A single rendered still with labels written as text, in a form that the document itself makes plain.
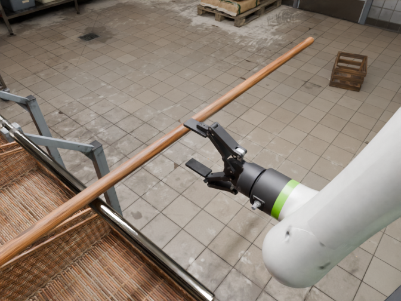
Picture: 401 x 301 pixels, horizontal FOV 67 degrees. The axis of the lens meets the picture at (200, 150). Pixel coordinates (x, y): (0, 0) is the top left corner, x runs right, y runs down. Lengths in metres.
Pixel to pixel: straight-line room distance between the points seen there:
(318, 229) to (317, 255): 0.04
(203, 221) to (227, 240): 0.20
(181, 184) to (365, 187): 1.90
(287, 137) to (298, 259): 2.26
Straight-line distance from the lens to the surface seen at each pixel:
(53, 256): 1.25
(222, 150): 0.69
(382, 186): 0.42
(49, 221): 0.67
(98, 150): 1.19
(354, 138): 2.92
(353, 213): 0.44
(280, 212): 0.64
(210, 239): 1.98
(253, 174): 0.66
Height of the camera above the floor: 1.71
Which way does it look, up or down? 43 degrees down
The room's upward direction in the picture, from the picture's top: straight up
